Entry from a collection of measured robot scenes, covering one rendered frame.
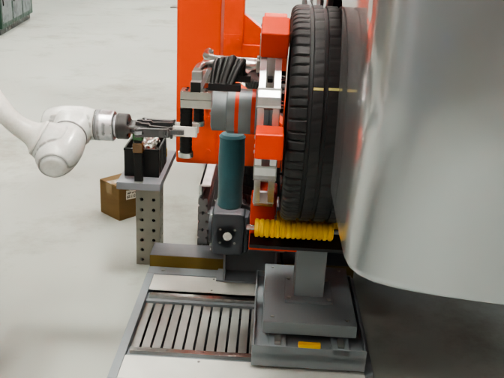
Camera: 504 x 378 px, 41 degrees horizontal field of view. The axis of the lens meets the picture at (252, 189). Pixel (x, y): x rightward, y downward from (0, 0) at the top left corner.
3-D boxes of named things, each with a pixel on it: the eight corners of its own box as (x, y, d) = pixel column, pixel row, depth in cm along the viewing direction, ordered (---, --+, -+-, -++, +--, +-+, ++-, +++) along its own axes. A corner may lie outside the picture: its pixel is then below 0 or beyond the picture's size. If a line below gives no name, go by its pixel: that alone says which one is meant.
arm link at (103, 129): (93, 144, 195) (114, 145, 195) (92, 113, 192) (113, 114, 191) (101, 135, 203) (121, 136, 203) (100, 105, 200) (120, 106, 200)
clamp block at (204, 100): (211, 109, 192) (212, 91, 190) (179, 108, 192) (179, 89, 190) (213, 105, 197) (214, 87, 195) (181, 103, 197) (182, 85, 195)
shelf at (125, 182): (160, 191, 262) (160, 184, 261) (116, 189, 262) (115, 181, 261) (175, 157, 302) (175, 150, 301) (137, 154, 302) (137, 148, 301)
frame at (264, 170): (273, 229, 196) (285, 37, 177) (250, 227, 196) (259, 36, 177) (274, 166, 247) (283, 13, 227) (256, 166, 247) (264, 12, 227)
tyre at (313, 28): (361, 262, 193) (389, 26, 168) (277, 257, 194) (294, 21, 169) (341, 178, 254) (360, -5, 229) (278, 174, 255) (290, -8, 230)
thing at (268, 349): (364, 374, 215) (367, 348, 212) (250, 367, 216) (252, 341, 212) (349, 295, 262) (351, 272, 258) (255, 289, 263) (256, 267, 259)
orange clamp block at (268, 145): (282, 150, 188) (282, 160, 179) (253, 148, 188) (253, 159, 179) (283, 126, 185) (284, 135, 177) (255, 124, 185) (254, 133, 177)
